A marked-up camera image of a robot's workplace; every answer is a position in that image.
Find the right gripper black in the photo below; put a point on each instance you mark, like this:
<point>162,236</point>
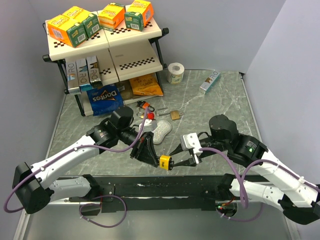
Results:
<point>190,161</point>

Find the teal RO box on table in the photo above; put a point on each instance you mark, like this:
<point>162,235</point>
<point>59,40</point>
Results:
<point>209,82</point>

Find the white two-tier shelf rack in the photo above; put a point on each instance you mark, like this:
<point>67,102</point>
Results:
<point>122,54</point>

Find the silver RO box left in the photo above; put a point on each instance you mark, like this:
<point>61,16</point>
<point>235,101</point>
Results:
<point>72,78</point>

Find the toilet paper roll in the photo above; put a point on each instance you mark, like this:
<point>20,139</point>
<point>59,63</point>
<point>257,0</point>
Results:
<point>175,73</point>

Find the orange sponge box open window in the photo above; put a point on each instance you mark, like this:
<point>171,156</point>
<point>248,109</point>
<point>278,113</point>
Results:
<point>111,15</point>

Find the blue RO box middle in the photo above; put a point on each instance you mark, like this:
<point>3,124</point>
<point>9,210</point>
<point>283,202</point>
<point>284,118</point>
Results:
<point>83,75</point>

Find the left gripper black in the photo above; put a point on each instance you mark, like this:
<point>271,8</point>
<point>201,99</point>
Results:
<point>144,150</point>

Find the orange green sponge box right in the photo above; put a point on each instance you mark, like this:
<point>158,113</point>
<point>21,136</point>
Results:
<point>138,15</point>

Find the orange sponge box front left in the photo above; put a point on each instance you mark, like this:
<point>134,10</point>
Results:
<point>67,30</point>

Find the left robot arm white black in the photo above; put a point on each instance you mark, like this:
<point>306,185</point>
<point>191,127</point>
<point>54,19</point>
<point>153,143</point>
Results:
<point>39,184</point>

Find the yellow honey dijon chip bag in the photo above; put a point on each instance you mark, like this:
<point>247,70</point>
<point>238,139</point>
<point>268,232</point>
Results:
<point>146,85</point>

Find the small brass padlock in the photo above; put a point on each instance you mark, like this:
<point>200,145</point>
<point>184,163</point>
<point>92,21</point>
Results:
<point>141,115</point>

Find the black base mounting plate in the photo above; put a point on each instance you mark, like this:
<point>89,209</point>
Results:
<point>160,192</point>

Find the blue Doritos chip bag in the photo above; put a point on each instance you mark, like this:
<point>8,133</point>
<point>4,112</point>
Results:
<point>105,99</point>

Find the large brass padlock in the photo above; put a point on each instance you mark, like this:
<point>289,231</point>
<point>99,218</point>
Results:
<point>174,115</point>

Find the silver glitter sponge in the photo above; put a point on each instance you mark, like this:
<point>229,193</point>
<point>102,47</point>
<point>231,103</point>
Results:
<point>163,128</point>

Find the dark RO box right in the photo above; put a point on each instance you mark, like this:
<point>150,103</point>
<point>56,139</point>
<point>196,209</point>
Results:
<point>94,71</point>

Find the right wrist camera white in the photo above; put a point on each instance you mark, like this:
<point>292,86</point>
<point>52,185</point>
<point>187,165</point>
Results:
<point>191,141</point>

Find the yellow padlock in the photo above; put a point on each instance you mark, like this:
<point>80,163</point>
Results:
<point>166,162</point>

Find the orange black padlock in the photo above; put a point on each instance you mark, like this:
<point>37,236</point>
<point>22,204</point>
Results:
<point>144,105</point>

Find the brown chip bag middle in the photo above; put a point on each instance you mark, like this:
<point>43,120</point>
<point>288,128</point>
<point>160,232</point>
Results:
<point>125,89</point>

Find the yellow green sponge box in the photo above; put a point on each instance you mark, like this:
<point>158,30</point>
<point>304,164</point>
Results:
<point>89,20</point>

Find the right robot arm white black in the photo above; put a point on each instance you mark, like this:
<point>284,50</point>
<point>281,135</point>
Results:
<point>258,174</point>

